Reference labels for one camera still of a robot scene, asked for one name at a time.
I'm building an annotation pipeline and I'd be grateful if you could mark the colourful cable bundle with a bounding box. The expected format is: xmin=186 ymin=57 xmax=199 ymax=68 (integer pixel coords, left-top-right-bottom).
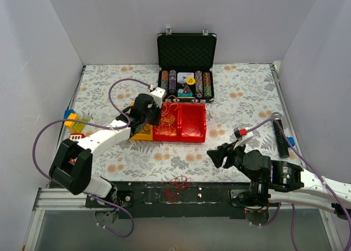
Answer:
xmin=157 ymin=94 xmax=179 ymax=136

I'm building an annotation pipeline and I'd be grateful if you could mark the yellow plastic bin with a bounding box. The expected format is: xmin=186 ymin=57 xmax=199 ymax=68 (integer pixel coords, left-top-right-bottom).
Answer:
xmin=128 ymin=102 xmax=152 ymax=141

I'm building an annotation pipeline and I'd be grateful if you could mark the red plastic bin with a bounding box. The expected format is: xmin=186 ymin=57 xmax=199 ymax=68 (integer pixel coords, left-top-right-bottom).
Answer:
xmin=178 ymin=103 xmax=207 ymax=143
xmin=152 ymin=102 xmax=179 ymax=142

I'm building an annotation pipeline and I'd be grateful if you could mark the red thin cable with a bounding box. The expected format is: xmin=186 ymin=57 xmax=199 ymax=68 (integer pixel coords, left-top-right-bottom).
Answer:
xmin=164 ymin=176 xmax=193 ymax=203

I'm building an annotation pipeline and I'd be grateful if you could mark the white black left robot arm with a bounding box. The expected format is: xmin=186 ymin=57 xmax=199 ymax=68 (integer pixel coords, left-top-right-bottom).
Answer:
xmin=49 ymin=88 xmax=166 ymax=207

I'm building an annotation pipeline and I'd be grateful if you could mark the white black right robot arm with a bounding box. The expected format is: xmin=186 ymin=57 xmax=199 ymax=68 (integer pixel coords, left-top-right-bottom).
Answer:
xmin=207 ymin=143 xmax=350 ymax=220

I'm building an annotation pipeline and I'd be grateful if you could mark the black handheld microphone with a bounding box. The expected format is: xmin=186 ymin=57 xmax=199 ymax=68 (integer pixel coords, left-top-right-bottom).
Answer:
xmin=271 ymin=112 xmax=290 ymax=158

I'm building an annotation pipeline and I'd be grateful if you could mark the blue toy brick right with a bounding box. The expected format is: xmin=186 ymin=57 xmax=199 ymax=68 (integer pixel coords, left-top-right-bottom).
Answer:
xmin=287 ymin=136 xmax=296 ymax=147

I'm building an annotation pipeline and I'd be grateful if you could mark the blue toy brick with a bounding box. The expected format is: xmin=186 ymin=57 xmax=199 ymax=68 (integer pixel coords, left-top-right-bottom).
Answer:
xmin=64 ymin=109 xmax=75 ymax=119
xmin=287 ymin=136 xmax=296 ymax=147

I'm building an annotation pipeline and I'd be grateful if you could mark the black poker chip case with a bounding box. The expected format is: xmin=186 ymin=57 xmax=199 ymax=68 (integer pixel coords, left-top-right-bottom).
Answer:
xmin=157 ymin=28 xmax=217 ymax=104

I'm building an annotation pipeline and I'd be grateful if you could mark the red white toy house block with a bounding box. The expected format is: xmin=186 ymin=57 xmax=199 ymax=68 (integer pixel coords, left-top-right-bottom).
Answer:
xmin=69 ymin=133 xmax=86 ymax=141

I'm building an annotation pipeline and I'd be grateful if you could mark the blue toy brick left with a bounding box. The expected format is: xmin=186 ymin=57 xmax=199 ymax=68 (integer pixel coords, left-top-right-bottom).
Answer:
xmin=64 ymin=109 xmax=75 ymax=119

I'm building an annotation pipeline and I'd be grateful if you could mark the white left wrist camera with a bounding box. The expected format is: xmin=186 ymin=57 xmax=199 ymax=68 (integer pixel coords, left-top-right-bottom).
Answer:
xmin=149 ymin=87 xmax=167 ymax=103

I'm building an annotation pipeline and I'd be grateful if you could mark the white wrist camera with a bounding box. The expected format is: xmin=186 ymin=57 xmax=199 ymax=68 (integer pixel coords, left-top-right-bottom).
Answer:
xmin=149 ymin=87 xmax=167 ymax=103
xmin=233 ymin=128 xmax=253 ymax=148

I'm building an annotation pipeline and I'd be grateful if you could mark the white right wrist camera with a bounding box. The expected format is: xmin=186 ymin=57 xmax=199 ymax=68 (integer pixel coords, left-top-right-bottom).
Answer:
xmin=233 ymin=128 xmax=253 ymax=148

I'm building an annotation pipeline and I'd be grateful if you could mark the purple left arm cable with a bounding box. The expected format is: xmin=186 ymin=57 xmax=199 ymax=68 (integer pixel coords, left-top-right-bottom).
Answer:
xmin=32 ymin=77 xmax=154 ymax=238

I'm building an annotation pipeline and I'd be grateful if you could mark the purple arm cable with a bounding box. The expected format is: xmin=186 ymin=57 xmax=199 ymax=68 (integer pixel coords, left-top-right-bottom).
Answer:
xmin=32 ymin=77 xmax=154 ymax=238
xmin=238 ymin=118 xmax=351 ymax=251

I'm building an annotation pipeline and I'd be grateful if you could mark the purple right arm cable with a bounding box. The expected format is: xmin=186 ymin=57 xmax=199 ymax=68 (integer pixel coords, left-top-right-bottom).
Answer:
xmin=238 ymin=118 xmax=351 ymax=251

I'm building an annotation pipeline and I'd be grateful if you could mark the aluminium frame rail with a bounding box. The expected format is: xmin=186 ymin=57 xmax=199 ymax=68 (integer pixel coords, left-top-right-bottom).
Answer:
xmin=32 ymin=187 xmax=91 ymax=210

